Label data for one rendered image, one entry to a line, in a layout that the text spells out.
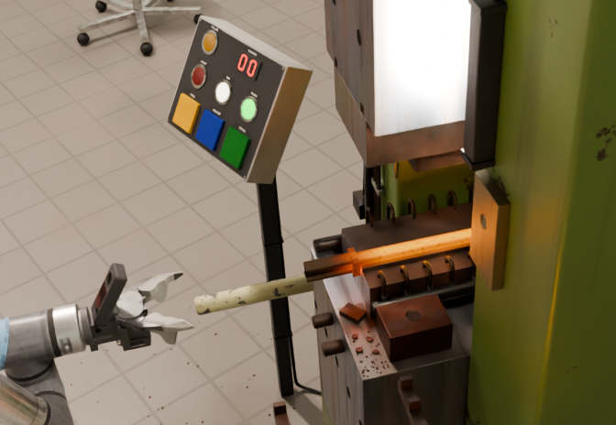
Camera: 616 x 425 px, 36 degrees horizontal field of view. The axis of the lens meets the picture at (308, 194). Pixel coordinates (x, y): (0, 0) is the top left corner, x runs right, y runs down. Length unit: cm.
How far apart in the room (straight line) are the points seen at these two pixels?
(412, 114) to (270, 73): 63
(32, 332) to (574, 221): 99
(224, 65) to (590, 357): 113
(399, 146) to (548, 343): 43
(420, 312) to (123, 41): 333
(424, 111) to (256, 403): 158
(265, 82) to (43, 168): 206
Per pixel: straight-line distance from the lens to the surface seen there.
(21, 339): 179
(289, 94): 208
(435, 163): 170
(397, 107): 149
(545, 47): 120
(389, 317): 174
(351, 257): 181
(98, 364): 312
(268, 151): 211
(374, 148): 158
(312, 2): 504
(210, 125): 221
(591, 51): 111
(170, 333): 176
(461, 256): 185
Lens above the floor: 222
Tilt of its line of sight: 37 degrees down
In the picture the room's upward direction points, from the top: 4 degrees counter-clockwise
